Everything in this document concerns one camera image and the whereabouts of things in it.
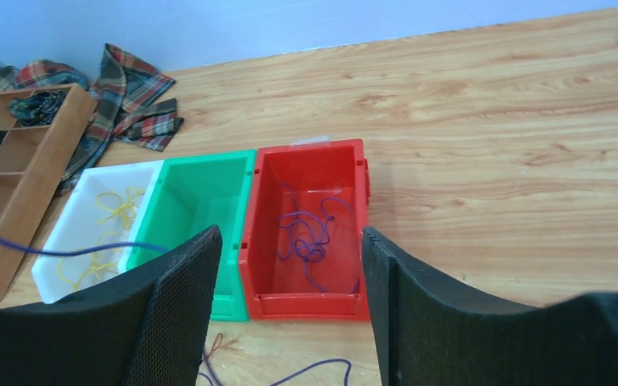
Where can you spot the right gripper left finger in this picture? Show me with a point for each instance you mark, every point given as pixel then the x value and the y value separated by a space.
pixel 146 326

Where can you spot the red plastic bin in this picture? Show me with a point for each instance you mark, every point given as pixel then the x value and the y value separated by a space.
pixel 301 247

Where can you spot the green plastic bin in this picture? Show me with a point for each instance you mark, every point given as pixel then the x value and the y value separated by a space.
pixel 193 193

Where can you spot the wooden compartment tray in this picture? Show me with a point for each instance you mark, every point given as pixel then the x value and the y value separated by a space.
pixel 32 161

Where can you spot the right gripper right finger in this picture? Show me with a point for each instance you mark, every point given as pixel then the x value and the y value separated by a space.
pixel 432 329

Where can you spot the white plastic bin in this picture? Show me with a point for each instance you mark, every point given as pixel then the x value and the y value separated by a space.
pixel 106 206

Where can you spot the plaid cloth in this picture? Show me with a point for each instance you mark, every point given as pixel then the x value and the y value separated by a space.
pixel 129 110

